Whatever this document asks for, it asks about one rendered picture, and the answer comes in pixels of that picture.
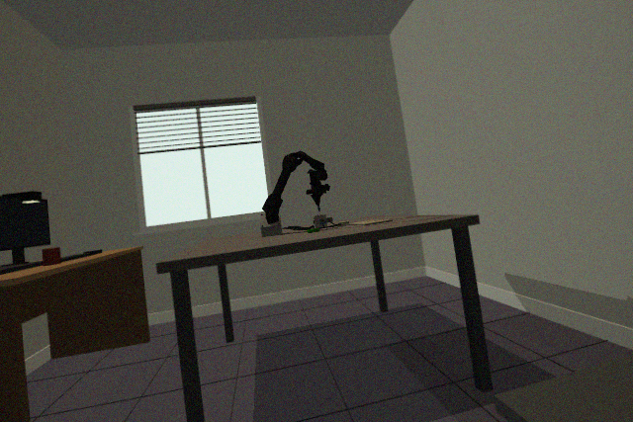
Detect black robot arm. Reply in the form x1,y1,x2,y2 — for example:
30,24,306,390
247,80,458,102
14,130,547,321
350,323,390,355
262,151,330,224

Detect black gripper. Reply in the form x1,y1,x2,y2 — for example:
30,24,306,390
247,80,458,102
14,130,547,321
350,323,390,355
306,180,326,206

